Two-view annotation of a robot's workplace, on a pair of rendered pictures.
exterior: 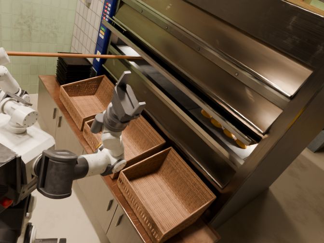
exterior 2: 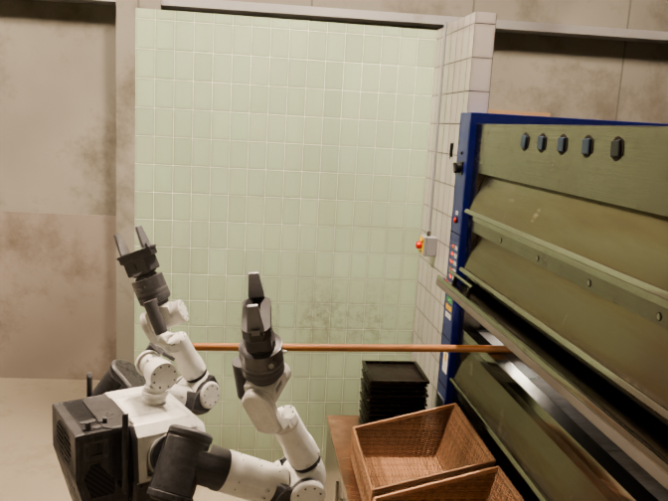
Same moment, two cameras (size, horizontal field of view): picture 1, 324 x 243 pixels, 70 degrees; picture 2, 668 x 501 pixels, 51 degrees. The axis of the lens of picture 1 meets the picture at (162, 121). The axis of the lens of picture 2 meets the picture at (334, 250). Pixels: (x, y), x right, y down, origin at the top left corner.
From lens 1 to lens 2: 93 cm
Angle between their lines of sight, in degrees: 47
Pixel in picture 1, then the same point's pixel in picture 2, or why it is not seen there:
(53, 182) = (161, 467)
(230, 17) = (623, 195)
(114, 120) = (245, 354)
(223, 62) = (632, 298)
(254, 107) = not seen: outside the picture
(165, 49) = (539, 305)
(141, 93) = (515, 428)
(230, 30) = (633, 222)
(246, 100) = not seen: outside the picture
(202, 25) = (587, 230)
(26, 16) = (321, 303)
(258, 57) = not seen: outside the picture
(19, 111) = (151, 363)
